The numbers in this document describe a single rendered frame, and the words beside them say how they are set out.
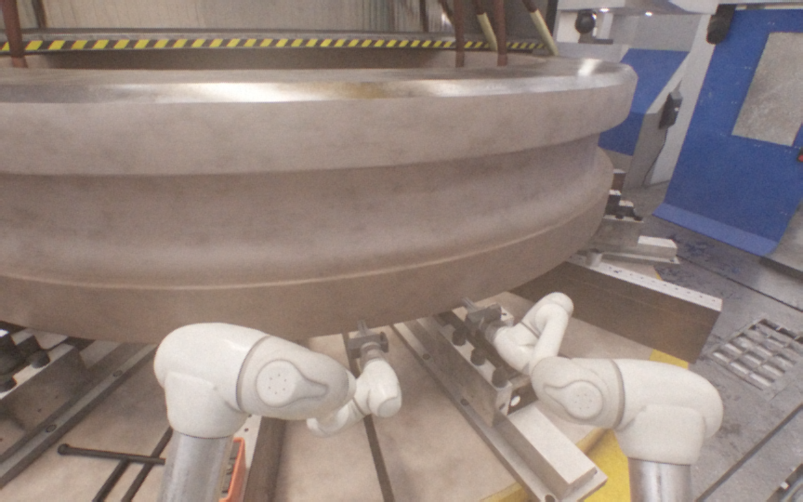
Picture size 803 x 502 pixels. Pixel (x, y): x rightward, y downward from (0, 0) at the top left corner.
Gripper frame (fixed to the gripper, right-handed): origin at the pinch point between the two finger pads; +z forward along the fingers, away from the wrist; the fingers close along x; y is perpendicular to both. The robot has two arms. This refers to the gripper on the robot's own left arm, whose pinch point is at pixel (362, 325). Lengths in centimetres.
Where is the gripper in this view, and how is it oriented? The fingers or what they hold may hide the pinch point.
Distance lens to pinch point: 145.6
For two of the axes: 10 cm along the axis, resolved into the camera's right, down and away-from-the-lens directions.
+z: -2.8, -4.6, 8.4
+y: 0.2, -8.8, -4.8
